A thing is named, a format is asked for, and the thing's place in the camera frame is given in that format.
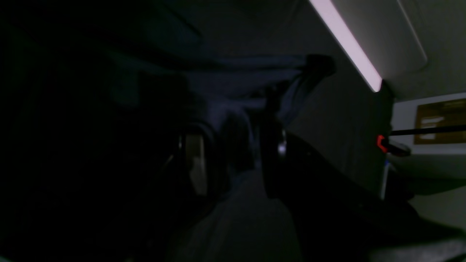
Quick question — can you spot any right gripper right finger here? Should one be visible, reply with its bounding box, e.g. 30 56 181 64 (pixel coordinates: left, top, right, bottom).
261 91 465 262

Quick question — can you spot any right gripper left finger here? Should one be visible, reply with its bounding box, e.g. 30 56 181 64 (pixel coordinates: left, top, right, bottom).
160 129 222 226

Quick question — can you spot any dark navy t-shirt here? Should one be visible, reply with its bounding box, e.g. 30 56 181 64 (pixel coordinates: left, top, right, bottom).
109 21 335 173

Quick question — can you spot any blue bar clamp near-right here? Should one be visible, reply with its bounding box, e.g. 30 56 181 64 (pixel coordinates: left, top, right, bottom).
380 160 415 201

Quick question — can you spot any black table cloth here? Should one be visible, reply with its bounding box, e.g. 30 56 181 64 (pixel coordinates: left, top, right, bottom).
164 0 397 204

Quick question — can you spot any red black clamp near-right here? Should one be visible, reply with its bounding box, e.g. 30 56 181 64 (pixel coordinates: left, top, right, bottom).
377 135 411 156

